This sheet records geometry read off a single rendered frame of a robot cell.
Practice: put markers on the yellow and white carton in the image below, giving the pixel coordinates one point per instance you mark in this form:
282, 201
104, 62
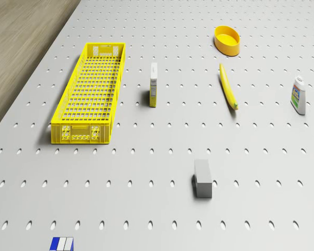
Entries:
153, 86

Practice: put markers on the grey cube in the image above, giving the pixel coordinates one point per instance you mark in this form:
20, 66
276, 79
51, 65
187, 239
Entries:
203, 180

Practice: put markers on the banana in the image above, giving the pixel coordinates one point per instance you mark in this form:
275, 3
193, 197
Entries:
227, 86

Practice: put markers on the yellow basket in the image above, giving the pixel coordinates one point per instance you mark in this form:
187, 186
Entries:
68, 133

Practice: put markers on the yellow bowl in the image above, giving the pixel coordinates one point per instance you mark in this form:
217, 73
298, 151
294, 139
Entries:
226, 41

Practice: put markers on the small white bottle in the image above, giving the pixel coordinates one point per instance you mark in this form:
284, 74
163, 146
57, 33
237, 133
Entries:
299, 98

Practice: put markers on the puzzle cube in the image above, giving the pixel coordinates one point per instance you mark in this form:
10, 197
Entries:
61, 244

